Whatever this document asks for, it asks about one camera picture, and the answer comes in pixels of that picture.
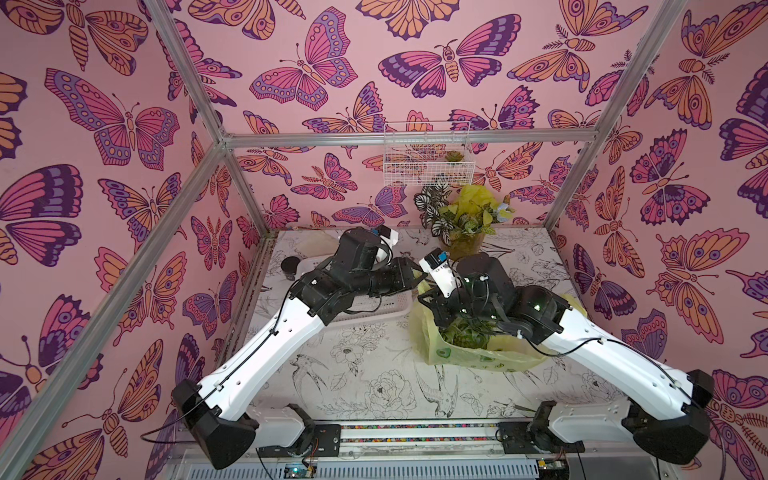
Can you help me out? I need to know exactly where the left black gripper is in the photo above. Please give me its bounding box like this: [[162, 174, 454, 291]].
[[349, 259, 428, 300]]

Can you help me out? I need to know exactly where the pineapple nearer basket front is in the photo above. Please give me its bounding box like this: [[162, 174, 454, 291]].
[[441, 316, 498, 349]]

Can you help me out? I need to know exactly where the yellow-green plastic bag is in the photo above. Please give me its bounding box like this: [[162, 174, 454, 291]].
[[408, 281, 559, 373]]

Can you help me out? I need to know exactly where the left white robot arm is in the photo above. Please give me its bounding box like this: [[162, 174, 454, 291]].
[[172, 227, 430, 470]]

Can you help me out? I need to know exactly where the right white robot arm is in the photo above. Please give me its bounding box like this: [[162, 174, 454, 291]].
[[419, 249, 714, 465]]

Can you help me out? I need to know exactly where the white perforated plastic basket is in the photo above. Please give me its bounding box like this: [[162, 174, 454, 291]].
[[280, 256, 413, 331]]

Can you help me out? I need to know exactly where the beige cloth pad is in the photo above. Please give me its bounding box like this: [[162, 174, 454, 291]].
[[296, 231, 339, 257]]

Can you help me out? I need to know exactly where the small black round jar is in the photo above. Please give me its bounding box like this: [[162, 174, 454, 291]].
[[280, 256, 302, 282]]

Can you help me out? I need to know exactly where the potted plant with yellow-green leaves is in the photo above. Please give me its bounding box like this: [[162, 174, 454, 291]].
[[414, 184, 515, 261]]

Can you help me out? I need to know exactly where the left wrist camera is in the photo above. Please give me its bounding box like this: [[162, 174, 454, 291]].
[[371, 225, 399, 267]]

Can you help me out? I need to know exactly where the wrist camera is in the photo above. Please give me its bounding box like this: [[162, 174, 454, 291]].
[[419, 248, 458, 298], [371, 225, 399, 267]]

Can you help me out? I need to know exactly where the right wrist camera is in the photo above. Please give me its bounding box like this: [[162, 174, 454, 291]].
[[419, 248, 458, 298]]

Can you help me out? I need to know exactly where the white wire wall basket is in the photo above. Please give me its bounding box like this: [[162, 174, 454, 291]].
[[381, 130, 476, 188]]

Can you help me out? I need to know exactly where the small plant in wire basket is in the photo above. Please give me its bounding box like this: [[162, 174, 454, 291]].
[[445, 150, 465, 163]]

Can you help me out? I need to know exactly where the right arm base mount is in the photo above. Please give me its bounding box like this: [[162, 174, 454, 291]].
[[495, 401, 585, 454]]

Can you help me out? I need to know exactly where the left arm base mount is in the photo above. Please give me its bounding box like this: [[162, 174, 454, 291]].
[[253, 404, 342, 458]]

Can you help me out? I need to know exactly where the aluminium front rail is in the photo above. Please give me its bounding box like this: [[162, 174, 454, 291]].
[[161, 416, 679, 480]]

